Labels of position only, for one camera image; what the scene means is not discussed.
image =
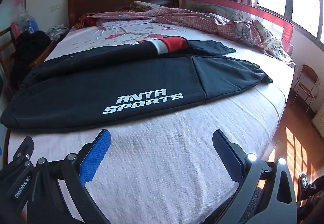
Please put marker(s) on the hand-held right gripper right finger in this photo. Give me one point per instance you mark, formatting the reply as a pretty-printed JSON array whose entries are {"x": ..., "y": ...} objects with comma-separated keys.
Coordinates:
[{"x": 229, "y": 155}]

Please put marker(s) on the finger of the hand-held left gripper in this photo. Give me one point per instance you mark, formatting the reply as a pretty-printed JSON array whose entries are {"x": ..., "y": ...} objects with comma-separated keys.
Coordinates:
[{"x": 25, "y": 146}]

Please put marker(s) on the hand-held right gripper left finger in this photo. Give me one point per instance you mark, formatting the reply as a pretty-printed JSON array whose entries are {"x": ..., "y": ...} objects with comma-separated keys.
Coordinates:
[{"x": 96, "y": 155}]

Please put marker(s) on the black sports pants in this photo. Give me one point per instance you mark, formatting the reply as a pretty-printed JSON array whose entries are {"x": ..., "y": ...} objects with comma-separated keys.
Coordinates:
[{"x": 101, "y": 82}]

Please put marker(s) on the bed with white sheet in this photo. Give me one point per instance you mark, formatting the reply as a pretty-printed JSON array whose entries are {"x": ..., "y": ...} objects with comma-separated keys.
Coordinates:
[{"x": 164, "y": 163}]

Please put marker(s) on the person's leg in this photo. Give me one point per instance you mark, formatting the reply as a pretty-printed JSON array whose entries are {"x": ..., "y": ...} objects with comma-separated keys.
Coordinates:
[{"x": 316, "y": 186}]

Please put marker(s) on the white cabinet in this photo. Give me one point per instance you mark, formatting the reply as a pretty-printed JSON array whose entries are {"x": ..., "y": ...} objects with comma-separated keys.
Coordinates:
[{"x": 319, "y": 122}]

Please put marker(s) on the wooden chair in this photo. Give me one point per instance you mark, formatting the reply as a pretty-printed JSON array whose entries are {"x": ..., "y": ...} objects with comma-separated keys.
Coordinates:
[{"x": 46, "y": 49}]

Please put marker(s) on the black clothes pile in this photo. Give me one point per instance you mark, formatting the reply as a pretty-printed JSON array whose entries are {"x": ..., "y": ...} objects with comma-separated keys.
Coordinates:
[{"x": 30, "y": 44}]

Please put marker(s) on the grey patterned cloth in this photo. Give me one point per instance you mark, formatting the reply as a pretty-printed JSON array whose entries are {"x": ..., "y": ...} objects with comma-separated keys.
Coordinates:
[{"x": 57, "y": 31}]

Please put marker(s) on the clear plastic bag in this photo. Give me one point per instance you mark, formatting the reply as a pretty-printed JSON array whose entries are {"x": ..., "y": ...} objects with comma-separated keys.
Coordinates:
[{"x": 24, "y": 20}]

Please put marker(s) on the pink floral pillow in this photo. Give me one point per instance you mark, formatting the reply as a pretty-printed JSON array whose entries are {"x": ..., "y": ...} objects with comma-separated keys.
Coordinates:
[{"x": 119, "y": 24}]

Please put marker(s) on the red tasselled cloth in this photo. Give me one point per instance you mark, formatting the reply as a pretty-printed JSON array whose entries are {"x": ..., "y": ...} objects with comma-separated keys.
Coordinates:
[{"x": 87, "y": 21}]

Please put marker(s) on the pink patterned quilt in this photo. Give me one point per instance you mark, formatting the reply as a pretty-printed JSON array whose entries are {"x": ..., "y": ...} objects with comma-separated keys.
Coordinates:
[{"x": 202, "y": 18}]

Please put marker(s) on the red bed rail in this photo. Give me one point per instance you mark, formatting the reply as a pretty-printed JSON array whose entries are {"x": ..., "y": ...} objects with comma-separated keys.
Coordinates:
[{"x": 287, "y": 32}]

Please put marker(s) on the white wall socket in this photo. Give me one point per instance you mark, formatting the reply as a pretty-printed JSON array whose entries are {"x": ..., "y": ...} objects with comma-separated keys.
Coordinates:
[{"x": 55, "y": 7}]

